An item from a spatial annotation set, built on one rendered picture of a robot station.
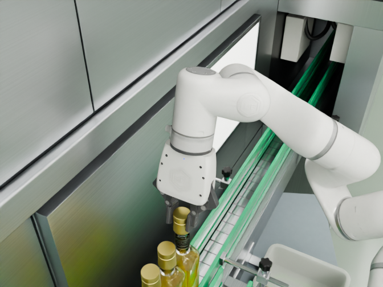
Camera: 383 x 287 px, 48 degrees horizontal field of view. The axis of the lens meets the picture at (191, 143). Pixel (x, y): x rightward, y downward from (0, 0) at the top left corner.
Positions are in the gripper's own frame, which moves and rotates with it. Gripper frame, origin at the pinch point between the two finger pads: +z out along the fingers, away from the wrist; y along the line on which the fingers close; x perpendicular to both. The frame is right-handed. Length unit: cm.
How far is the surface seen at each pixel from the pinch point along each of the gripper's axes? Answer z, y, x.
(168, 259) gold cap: 6.3, 0.9, -5.6
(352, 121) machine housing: 6, 20, 100
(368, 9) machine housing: -35, 15, 89
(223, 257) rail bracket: 19.0, 4.9, 16.2
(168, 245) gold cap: 4.4, -0.1, -4.1
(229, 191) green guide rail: 14.2, -3.1, 37.3
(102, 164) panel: -10.7, -12.2, -8.9
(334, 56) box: -15, 7, 105
